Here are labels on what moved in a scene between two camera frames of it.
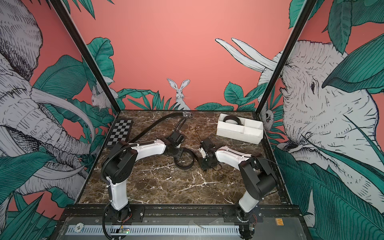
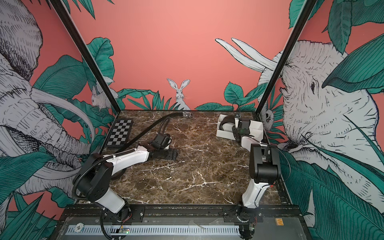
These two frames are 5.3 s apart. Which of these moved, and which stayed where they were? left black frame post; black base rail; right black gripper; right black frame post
Moved: right black gripper
Stayed: right black frame post; black base rail; left black frame post
